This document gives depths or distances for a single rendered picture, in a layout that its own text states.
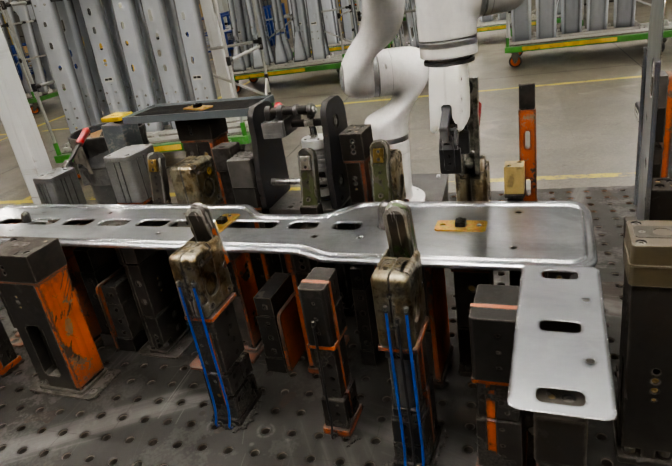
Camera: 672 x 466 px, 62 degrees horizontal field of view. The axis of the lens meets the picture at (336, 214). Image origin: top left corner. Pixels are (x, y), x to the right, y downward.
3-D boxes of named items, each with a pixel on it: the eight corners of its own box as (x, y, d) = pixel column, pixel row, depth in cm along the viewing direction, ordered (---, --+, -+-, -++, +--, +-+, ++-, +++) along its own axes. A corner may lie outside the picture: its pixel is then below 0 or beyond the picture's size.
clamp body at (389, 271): (380, 475, 87) (349, 282, 74) (398, 420, 97) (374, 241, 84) (438, 486, 84) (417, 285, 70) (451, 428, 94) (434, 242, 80)
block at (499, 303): (466, 478, 84) (454, 321, 73) (475, 423, 94) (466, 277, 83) (534, 489, 81) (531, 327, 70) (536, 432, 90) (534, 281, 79)
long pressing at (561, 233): (-71, 247, 127) (-74, 241, 127) (11, 207, 146) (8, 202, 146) (599, 274, 77) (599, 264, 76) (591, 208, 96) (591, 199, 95)
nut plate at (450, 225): (433, 231, 94) (433, 224, 94) (438, 221, 97) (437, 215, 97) (485, 232, 91) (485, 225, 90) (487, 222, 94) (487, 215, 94)
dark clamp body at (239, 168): (247, 312, 137) (211, 164, 122) (271, 284, 148) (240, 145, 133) (287, 315, 133) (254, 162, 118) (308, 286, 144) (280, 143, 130)
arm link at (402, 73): (362, 135, 160) (353, 49, 151) (426, 126, 161) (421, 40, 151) (368, 147, 149) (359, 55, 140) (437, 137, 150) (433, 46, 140)
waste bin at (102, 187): (83, 245, 382) (46, 142, 353) (129, 212, 428) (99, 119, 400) (146, 244, 367) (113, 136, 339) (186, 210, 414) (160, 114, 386)
